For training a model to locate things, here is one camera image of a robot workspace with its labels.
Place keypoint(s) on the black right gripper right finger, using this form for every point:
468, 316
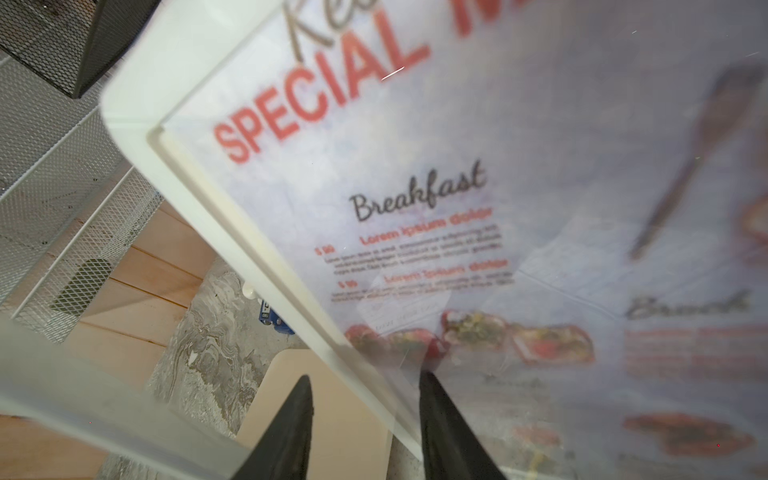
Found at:
450, 449

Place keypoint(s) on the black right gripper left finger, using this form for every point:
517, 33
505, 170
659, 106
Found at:
283, 452

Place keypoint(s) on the special menu sheet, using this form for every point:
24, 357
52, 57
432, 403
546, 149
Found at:
510, 210

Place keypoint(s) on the white menu holder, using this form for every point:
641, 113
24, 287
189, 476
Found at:
180, 150
44, 382

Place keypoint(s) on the blue stapler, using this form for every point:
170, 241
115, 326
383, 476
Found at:
268, 317

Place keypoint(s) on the black mesh basket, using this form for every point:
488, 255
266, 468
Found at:
71, 44

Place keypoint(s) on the white wire mesh shelf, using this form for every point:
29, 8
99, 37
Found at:
71, 204

